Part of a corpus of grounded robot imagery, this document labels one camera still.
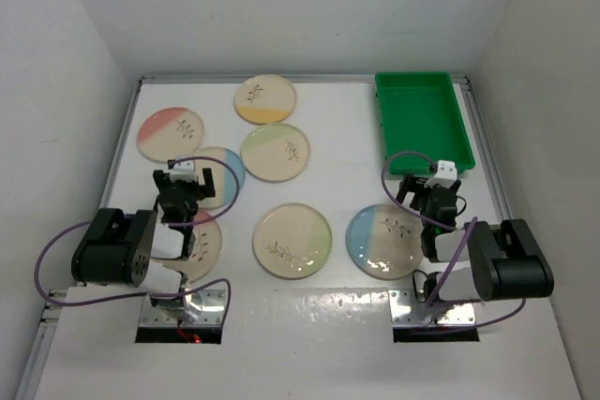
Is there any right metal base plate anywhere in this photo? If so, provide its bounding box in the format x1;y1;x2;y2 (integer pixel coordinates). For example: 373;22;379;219
388;289;476;329

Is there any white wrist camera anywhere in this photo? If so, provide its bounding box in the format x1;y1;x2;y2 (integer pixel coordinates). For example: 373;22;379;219
426;160;458;188
169;160;197;182

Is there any yellow and cream plate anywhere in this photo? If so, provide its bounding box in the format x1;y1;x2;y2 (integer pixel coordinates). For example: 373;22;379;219
233;74;297;125

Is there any green cream plate front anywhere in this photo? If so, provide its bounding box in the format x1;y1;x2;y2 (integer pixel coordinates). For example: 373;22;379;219
252;203;333;280

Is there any blue cream plate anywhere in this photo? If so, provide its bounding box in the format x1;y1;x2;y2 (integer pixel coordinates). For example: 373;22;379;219
193;146;246;209
346;204;424;280

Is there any purple cable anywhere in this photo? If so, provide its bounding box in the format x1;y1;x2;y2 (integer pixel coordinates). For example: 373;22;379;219
380;150;528;336
35;156;242;323

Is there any green and cream plate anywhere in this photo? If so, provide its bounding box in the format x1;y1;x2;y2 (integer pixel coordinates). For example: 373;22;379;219
240;123;310;183

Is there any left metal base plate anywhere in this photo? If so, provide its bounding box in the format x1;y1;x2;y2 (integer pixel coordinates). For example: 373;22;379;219
139;289;227;329

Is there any green plastic bin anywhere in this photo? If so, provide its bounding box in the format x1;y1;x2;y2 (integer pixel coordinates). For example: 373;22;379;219
375;72;475;173

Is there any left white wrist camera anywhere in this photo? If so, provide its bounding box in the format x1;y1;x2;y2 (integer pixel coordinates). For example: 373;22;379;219
169;160;197;182

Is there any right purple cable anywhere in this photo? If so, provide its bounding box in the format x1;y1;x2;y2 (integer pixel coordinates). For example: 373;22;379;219
380;150;528;336

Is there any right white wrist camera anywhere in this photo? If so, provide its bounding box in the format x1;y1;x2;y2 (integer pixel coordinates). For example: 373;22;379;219
426;160;458;188

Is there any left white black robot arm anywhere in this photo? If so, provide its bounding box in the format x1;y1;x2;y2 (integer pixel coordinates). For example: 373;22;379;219
71;168;216;323

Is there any red cream plate front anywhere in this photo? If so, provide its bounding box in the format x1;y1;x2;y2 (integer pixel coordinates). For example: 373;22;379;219
154;220;222;282

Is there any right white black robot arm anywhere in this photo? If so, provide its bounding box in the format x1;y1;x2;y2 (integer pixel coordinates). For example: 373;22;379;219
396;174;555;306

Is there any metal base plate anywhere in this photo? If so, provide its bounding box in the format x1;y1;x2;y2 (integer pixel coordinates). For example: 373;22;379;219
388;289;476;329
139;289;227;329

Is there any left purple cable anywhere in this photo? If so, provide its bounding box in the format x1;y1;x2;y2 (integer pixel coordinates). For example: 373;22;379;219
35;156;242;323

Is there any pink and cream plate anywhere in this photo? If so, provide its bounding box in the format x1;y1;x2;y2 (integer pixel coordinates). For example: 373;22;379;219
136;107;204;162

